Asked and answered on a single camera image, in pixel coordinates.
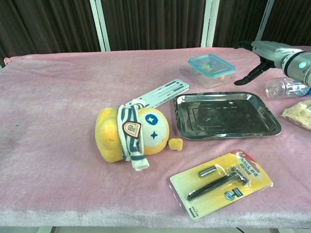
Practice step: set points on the white folding slotted stand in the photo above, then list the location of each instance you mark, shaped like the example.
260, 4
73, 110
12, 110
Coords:
165, 91

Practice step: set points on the rectangular metal tray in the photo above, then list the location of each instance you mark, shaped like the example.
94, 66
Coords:
226, 116

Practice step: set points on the yellow plush toy striped scarf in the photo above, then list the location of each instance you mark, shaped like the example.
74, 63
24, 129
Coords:
136, 136

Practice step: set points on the clear container with blue lid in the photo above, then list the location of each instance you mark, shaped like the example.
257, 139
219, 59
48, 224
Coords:
211, 70

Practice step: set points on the white screen frame post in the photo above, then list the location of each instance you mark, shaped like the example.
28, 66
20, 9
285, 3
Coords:
209, 23
263, 21
100, 24

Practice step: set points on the dark brown pleated screen panel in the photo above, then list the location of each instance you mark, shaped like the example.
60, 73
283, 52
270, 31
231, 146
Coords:
155, 23
238, 21
48, 24
294, 21

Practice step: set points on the razor in yellow blister pack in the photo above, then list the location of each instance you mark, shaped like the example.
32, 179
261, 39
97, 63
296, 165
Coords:
218, 182

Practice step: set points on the clear water bottle blue label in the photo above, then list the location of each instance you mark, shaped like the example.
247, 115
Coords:
284, 87

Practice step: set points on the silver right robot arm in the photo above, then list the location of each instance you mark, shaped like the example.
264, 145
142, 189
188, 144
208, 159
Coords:
300, 68

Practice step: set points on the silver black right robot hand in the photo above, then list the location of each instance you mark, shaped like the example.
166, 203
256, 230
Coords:
269, 52

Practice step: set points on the plastic bag of snacks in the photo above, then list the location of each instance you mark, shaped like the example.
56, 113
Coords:
300, 112

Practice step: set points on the pink fleece table cloth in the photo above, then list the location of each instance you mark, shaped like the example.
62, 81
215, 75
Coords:
60, 121

